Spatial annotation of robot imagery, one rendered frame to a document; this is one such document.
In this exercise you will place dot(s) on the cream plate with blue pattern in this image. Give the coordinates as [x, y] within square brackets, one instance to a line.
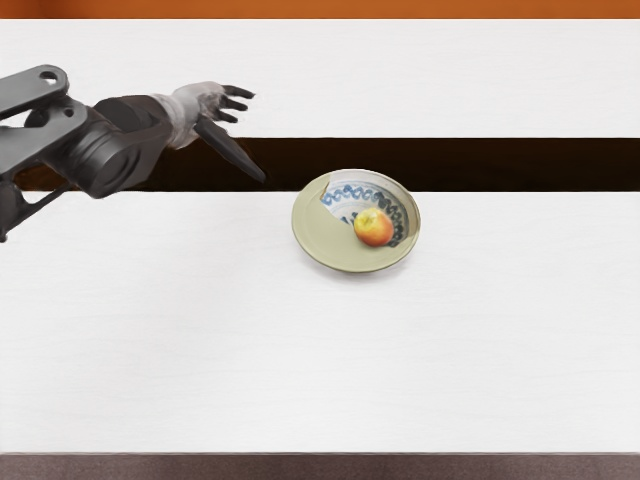
[320, 235]

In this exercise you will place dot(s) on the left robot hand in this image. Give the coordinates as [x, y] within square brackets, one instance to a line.
[196, 104]

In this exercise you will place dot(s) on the orange yellow fruit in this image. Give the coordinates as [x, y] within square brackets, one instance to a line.
[373, 227]

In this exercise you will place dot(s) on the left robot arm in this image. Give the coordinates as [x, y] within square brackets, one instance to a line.
[100, 145]

